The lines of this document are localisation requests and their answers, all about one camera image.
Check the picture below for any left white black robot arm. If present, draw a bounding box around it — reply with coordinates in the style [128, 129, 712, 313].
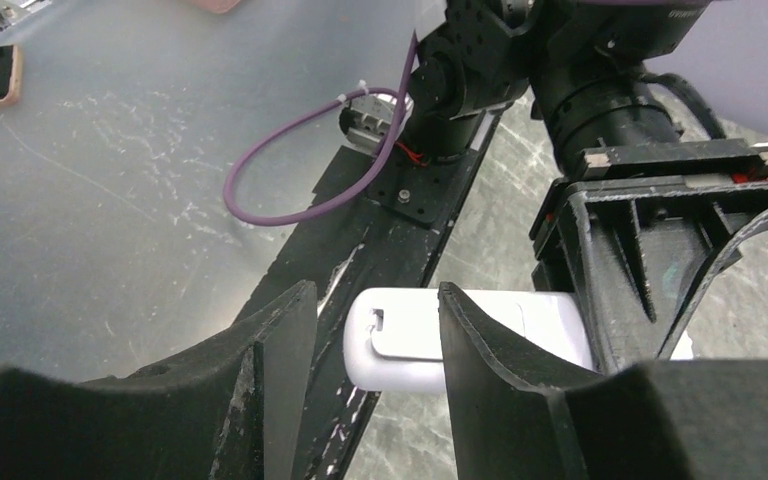
[403, 1, 768, 372]

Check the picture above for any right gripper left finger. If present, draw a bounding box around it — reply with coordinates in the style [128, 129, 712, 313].
[0, 281, 317, 479]

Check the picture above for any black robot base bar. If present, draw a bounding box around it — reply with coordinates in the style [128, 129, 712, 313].
[238, 112, 500, 479]

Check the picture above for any pink perforated tray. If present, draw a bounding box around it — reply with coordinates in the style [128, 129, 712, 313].
[189, 0, 240, 15]

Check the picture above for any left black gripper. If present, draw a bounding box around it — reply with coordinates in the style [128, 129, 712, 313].
[530, 139, 768, 373]

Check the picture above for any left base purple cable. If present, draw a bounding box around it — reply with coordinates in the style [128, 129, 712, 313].
[222, 29, 420, 228]

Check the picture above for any white remote control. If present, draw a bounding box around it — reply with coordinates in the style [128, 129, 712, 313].
[342, 287, 694, 396]

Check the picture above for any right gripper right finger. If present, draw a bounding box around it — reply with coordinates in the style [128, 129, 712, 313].
[438, 281, 768, 480]

